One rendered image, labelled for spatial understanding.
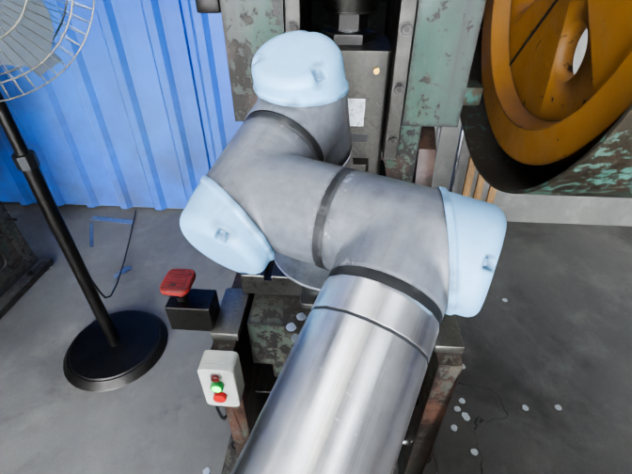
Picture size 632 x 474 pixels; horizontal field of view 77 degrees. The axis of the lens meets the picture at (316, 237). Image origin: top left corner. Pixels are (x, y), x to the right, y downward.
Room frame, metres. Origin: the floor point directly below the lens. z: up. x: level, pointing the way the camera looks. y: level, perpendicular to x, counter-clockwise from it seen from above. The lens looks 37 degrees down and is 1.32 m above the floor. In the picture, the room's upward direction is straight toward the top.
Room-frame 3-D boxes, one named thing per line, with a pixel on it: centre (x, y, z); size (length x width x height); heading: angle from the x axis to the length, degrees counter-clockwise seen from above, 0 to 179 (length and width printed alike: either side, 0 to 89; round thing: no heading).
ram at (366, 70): (0.76, -0.06, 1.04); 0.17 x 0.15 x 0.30; 176
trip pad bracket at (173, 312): (0.59, 0.27, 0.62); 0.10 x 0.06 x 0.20; 86
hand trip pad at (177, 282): (0.59, 0.29, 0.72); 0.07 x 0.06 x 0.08; 176
